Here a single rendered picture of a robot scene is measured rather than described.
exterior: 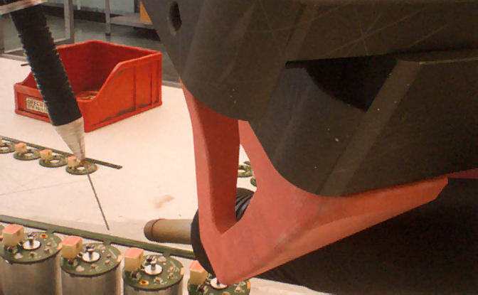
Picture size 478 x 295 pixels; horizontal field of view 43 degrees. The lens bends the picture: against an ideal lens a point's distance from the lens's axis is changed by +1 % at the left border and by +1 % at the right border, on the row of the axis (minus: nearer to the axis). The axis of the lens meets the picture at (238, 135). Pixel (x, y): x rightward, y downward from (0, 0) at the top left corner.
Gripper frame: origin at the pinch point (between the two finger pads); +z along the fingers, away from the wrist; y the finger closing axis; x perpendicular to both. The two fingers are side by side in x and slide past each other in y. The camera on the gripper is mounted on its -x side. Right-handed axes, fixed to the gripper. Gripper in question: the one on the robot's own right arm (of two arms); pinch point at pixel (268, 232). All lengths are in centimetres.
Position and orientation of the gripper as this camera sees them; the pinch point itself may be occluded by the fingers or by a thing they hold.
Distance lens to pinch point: 14.8
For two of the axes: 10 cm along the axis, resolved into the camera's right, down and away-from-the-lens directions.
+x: 4.0, 7.3, -5.6
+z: -2.8, 6.8, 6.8
